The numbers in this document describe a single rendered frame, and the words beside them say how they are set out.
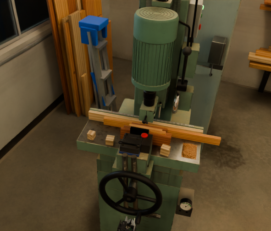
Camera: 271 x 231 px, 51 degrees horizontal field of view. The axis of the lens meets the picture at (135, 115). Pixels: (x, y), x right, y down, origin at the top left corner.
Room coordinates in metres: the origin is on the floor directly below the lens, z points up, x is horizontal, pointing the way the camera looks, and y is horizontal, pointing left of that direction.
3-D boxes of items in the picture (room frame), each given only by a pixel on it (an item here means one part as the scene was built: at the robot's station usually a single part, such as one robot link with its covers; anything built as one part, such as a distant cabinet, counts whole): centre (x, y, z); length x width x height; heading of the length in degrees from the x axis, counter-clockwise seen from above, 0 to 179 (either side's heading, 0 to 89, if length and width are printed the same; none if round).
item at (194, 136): (1.11, -0.13, 0.92); 0.60 x 0.02 x 0.04; 79
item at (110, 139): (1.02, 0.11, 0.92); 0.04 x 0.04 x 0.03; 83
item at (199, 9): (1.41, -0.26, 1.40); 0.10 x 0.06 x 0.16; 169
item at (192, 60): (1.31, -0.25, 1.23); 0.09 x 0.08 x 0.15; 169
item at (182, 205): (0.87, -0.28, 0.65); 0.06 x 0.04 x 0.08; 79
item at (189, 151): (1.00, -0.27, 0.91); 0.10 x 0.07 x 0.02; 169
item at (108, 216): (1.25, -0.08, 0.36); 0.58 x 0.45 x 0.71; 169
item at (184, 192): (0.94, -0.29, 0.58); 0.12 x 0.08 x 0.08; 169
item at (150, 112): (1.15, -0.07, 1.03); 0.14 x 0.07 x 0.09; 169
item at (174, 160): (1.02, -0.02, 0.87); 0.61 x 0.30 x 0.06; 79
